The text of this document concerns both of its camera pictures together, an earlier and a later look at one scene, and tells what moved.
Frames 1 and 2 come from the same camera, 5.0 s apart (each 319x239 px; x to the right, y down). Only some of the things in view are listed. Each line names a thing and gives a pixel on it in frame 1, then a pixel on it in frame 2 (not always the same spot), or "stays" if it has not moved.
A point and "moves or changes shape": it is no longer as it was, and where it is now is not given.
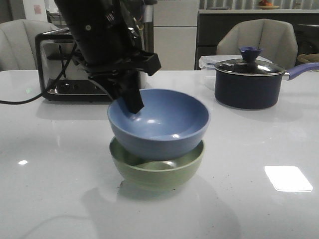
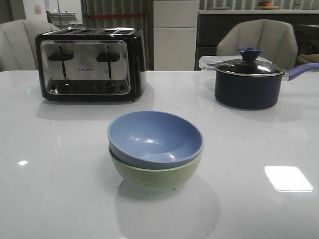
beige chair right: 277,39 stays
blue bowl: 171,124 moves or changes shape
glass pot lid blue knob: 248,65 stays
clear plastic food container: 209,62 stays
